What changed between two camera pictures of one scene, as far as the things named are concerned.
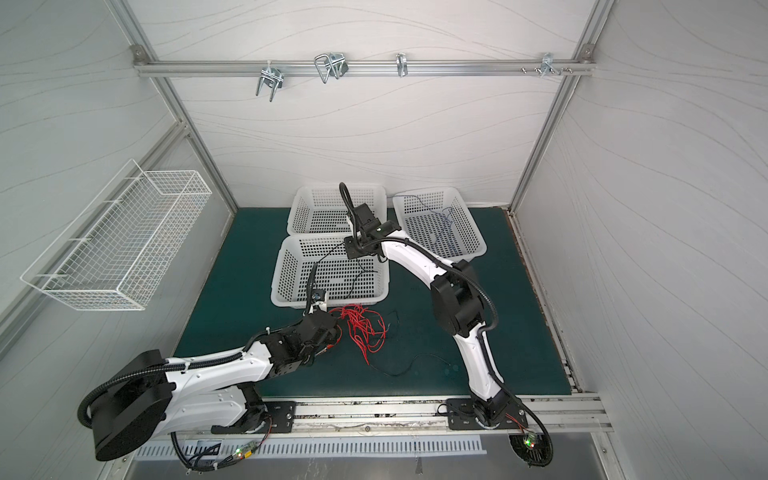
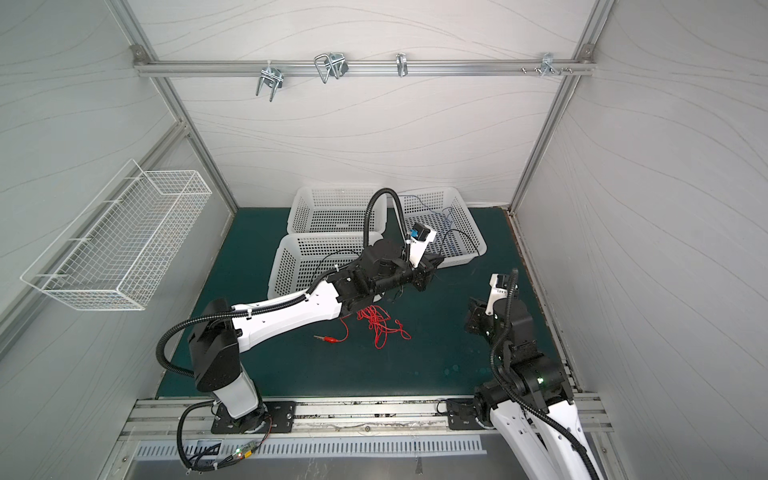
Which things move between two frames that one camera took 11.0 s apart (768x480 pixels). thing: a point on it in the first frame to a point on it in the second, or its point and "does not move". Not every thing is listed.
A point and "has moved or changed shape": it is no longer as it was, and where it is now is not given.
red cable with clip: x=365 y=326 has moved or changed shape
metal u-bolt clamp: x=335 y=63 does not move
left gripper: x=332 y=334 to x=424 y=270
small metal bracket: x=401 y=63 does not move
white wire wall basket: x=113 y=252 does not move
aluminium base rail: x=544 y=417 does not move
